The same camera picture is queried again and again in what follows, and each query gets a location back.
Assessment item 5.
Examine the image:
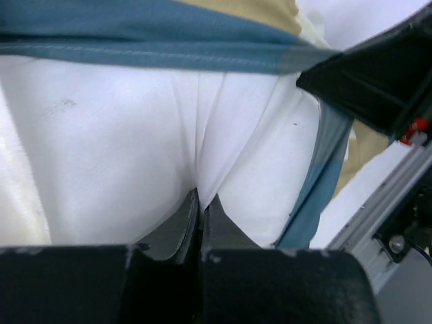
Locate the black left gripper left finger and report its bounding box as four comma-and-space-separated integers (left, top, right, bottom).
137, 190, 200, 262

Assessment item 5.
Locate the white pillow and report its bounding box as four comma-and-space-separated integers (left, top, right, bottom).
1, 55, 319, 246

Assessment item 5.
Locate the aluminium table frame rail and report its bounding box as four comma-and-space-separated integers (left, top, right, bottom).
310, 142, 431, 293

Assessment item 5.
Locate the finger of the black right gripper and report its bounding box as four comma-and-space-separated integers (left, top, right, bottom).
296, 9, 431, 138

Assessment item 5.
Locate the blue beige white patchwork pillowcase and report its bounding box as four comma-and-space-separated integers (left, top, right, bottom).
0, 0, 358, 249

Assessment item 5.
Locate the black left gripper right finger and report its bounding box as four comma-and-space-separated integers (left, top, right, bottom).
202, 195, 261, 252

